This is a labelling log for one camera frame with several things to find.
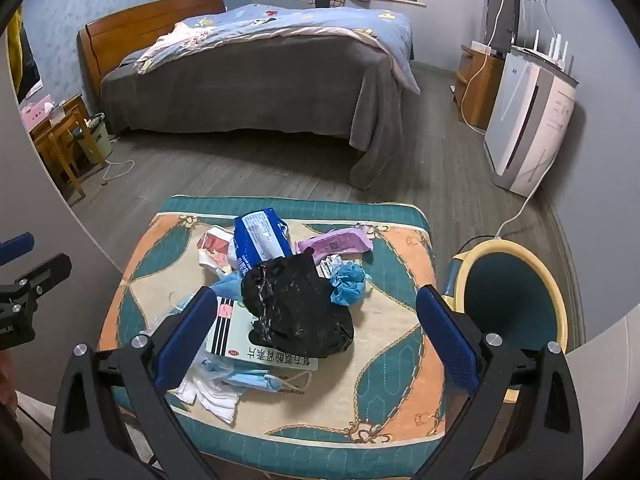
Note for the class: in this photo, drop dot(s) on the black television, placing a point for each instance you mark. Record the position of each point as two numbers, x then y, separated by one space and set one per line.
502 22

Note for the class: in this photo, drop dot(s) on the crumpled blue glove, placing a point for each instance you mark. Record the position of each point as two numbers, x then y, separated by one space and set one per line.
349 285

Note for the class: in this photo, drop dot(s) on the white router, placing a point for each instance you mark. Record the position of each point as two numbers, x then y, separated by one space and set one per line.
542 57

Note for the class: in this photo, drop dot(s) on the black plastic bag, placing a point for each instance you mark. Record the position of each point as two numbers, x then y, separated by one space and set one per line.
295 305

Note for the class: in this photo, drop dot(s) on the purple plastic wrapper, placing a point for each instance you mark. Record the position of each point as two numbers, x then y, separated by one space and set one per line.
335 242

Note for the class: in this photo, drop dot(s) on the wooden windowsill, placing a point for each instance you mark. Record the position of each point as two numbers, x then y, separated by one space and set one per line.
405 3

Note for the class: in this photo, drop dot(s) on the red white packet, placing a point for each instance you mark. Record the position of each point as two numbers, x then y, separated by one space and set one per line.
215 247

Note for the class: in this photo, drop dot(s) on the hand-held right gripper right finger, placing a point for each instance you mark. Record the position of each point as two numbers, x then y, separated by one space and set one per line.
447 345

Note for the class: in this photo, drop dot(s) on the white air purifier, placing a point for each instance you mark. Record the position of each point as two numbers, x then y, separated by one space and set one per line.
525 120

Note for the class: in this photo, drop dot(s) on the wooden cabinet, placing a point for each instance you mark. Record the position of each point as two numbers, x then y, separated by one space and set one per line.
482 90

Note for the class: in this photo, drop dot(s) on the wooden bed frame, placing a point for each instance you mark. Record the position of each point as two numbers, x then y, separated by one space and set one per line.
130 30

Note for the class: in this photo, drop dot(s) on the white tissue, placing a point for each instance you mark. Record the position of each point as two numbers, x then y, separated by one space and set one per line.
210 397

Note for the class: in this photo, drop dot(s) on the wooden nightstand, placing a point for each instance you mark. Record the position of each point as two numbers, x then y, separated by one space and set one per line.
60 140

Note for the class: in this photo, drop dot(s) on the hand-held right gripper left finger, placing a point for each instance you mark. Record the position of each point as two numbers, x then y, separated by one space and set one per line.
185 340

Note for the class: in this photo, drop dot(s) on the dark hanging cloth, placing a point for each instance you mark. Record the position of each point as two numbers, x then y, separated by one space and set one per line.
22 60

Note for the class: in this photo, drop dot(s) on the small white power strip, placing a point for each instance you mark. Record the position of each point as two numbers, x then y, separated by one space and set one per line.
481 47

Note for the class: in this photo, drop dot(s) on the blue bucket with yellow rim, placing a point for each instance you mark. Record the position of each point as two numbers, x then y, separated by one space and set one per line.
510 300

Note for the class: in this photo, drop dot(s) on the bed with grey cover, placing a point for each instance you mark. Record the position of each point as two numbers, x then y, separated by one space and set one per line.
240 90

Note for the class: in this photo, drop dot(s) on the blue tissue packet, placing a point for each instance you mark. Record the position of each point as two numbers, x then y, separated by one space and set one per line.
257 240

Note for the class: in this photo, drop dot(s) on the white medicine box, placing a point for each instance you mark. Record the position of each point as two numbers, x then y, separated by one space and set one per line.
235 335

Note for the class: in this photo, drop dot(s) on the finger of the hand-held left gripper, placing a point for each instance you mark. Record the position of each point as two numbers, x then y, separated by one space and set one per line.
17 248
45 274

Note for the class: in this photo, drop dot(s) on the pink tissue box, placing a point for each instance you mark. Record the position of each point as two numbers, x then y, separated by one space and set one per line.
36 112

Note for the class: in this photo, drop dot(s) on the small foil wrapper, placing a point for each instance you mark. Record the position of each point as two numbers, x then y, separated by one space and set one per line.
330 266

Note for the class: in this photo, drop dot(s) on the teal orange patterned cushion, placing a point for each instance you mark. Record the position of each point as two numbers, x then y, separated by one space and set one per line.
395 280

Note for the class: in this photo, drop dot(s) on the small green bin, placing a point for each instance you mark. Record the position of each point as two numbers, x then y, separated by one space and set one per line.
95 140

